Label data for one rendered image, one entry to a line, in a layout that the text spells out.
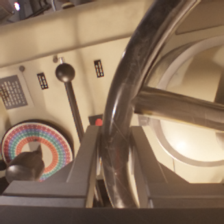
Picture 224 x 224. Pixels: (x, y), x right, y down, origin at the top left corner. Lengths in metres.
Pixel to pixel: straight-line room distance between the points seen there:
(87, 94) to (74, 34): 0.12
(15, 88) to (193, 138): 0.36
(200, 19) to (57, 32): 0.28
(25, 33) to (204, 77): 0.34
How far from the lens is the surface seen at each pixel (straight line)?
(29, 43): 0.39
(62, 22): 0.38
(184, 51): 0.28
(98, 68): 0.35
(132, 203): 0.17
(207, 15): 0.41
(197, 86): 0.27
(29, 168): 0.36
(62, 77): 0.30
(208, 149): 0.31
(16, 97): 0.41
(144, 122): 0.30
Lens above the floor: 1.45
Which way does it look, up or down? 4 degrees up
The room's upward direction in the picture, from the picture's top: 102 degrees counter-clockwise
